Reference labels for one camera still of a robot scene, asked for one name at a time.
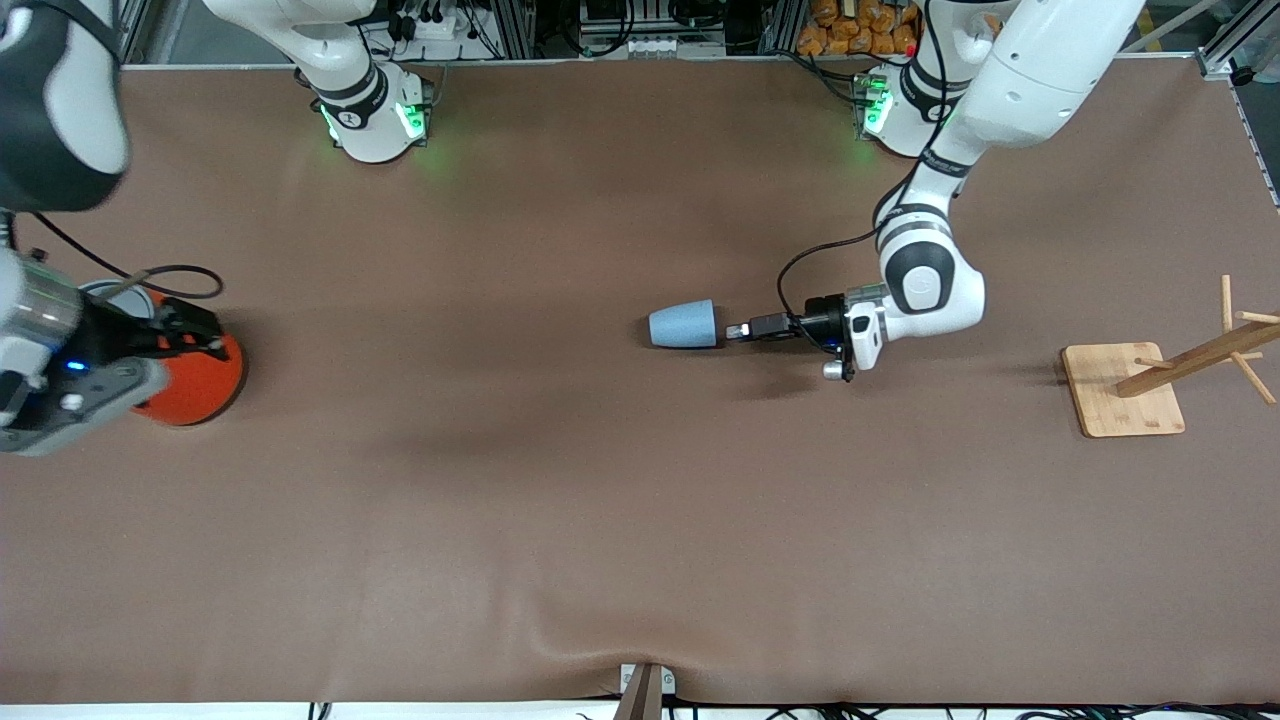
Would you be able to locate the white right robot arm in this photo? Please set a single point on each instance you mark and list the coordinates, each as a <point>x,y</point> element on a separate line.
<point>350,100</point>

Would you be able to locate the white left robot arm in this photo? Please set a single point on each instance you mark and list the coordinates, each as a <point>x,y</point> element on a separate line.
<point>1040,70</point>

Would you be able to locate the orange can with grey lid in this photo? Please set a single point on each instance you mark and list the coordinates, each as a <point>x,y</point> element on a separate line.
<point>205,390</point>

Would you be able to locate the aluminium frame post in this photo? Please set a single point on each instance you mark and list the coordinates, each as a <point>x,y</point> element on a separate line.
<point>1230,50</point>
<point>135,35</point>

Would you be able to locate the white power strip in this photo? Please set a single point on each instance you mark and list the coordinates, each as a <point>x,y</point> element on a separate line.
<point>430,25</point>

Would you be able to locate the metal table clamp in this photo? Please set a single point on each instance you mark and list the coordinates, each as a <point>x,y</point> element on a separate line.
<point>645,690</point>

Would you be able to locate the wooden cup rack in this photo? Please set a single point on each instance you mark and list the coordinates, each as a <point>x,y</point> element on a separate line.
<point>1120,395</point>

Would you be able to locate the brown table mat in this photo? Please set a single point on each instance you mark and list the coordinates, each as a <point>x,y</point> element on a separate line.
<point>640,520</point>

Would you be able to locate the light blue plastic cup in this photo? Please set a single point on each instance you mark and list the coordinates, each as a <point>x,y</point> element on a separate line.
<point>685,325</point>

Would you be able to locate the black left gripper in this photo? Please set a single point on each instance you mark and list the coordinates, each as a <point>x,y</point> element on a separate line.
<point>822,318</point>

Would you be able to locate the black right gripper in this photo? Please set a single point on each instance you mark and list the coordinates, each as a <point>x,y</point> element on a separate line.
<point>112,337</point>

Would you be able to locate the orange snack bags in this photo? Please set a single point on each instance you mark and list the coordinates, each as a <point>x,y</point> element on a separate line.
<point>850,30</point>

